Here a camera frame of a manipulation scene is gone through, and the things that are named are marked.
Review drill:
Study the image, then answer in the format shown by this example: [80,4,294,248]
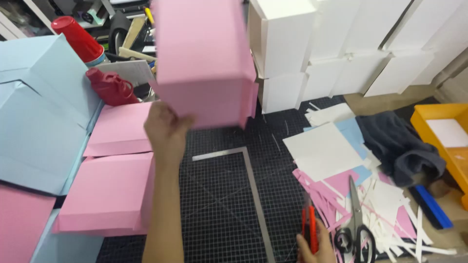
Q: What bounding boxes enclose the dark grey cloth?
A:
[355,111,447,188]

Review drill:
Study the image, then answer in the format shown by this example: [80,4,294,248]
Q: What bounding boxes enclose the person's left hand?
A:
[143,101,196,166]

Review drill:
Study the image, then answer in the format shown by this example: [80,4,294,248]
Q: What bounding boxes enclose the cluttered shelf of tools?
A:
[0,0,158,74]

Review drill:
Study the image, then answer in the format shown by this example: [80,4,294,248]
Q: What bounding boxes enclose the person's right hand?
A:
[296,218,337,263]

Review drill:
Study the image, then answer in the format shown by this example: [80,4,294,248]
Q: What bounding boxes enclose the stack of white paper boxes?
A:
[247,0,468,114]

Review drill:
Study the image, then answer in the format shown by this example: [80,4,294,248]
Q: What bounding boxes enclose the white paper sheet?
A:
[426,118,468,148]
[283,122,366,182]

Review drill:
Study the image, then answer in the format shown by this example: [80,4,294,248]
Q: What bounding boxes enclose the red plastic cup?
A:
[51,16,107,67]

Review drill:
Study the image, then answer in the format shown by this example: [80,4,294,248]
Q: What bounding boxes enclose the black grid cutting mat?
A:
[96,96,366,263]

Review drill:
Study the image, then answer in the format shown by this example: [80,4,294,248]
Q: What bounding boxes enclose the black handled scissors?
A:
[333,175,376,263]

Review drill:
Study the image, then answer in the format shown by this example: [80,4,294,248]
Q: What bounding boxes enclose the light blue paper box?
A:
[0,34,105,196]

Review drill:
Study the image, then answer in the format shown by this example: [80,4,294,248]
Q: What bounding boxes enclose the yellow plastic tray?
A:
[410,103,468,210]

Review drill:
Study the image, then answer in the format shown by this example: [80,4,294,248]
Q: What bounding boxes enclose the metal carpenter square ruler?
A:
[192,146,276,263]

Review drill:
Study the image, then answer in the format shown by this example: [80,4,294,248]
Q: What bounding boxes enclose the pile of paper scraps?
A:
[292,168,458,263]

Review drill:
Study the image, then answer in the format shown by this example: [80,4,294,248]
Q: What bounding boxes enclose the blue and black tool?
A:
[408,185,453,230]

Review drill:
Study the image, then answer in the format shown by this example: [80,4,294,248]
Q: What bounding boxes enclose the light blue paper sheet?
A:
[303,117,373,187]

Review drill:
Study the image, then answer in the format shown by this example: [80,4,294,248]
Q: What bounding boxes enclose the orange utility knife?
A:
[301,197,319,255]

